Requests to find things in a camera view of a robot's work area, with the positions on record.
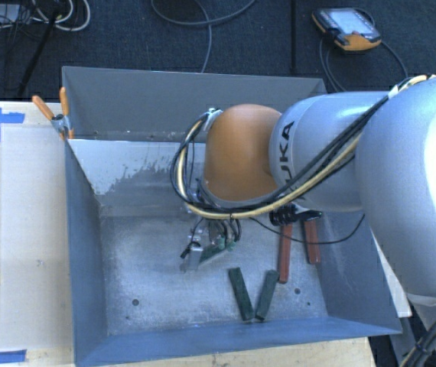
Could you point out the dark green flat block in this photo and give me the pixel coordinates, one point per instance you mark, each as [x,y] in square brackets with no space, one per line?
[241,294]
[266,294]

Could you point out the grey metal bin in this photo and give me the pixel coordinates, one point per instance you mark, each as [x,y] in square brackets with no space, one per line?
[157,281]

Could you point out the black cylinder on white bracket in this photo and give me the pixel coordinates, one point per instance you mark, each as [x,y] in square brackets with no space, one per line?
[284,216]

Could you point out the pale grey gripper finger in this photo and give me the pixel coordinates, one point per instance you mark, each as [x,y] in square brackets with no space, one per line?
[211,254]
[193,259]

